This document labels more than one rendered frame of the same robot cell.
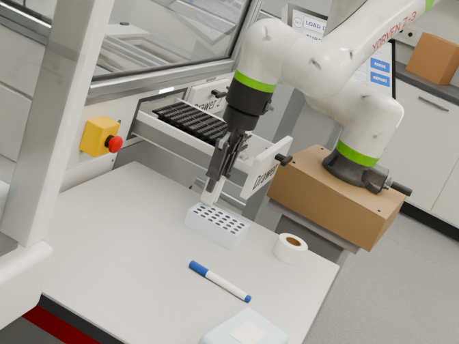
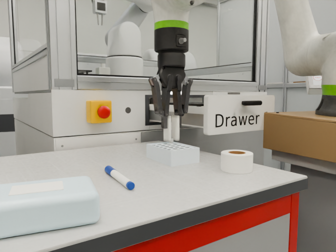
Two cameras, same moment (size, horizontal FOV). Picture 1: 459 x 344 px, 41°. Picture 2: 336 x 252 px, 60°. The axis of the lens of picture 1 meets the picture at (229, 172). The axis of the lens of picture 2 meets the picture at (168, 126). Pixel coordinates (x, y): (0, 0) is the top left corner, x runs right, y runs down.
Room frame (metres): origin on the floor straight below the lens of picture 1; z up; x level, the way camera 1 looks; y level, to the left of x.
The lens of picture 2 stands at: (0.69, -0.51, 0.93)
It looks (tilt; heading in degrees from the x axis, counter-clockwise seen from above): 6 degrees down; 42
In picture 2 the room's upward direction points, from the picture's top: straight up
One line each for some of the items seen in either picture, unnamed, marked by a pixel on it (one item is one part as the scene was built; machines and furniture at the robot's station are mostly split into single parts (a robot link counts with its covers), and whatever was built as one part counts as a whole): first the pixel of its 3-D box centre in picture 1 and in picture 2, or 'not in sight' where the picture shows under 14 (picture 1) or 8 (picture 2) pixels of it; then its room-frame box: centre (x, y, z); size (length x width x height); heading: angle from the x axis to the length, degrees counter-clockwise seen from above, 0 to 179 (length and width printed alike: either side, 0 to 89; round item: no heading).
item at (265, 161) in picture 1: (268, 165); (241, 113); (1.49, -0.09, 0.87); 0.29 x 0.02 x 0.11; 166
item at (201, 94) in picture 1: (206, 99); not in sight; (1.87, 0.15, 0.87); 0.29 x 0.02 x 0.11; 166
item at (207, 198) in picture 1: (210, 190); (167, 128); (1.28, 0.02, 0.84); 0.03 x 0.01 x 0.07; 74
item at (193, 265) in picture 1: (220, 281); (118, 176); (1.04, -0.06, 0.77); 0.14 x 0.02 x 0.02; 71
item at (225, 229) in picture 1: (216, 224); (171, 152); (1.25, -0.02, 0.78); 0.12 x 0.08 x 0.04; 74
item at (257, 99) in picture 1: (250, 97); (172, 42); (1.29, 0.02, 1.07); 0.12 x 0.09 x 0.06; 74
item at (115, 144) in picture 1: (113, 143); (103, 112); (1.23, 0.25, 0.88); 0.04 x 0.03 x 0.04; 166
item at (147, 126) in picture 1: (196, 134); (197, 113); (1.54, 0.12, 0.86); 0.40 x 0.26 x 0.06; 76
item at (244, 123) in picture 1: (236, 127); (171, 70); (1.29, 0.02, 0.99); 0.08 x 0.07 x 0.09; 164
